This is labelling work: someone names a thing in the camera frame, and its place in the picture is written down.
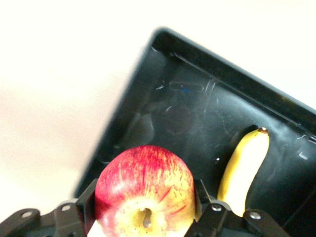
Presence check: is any red yellow apple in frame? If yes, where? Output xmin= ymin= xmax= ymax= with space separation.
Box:
xmin=94 ymin=145 xmax=197 ymax=237

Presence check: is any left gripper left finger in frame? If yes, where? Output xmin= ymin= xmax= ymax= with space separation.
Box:
xmin=0 ymin=177 xmax=98 ymax=237

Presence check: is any black plastic box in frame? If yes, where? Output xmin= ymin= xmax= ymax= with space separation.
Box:
xmin=74 ymin=26 xmax=316 ymax=237

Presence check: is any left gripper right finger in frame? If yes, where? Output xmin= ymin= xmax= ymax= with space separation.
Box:
xmin=185 ymin=179 xmax=292 ymax=237

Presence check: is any yellow banana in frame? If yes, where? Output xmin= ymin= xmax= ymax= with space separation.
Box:
xmin=217 ymin=126 xmax=271 ymax=218

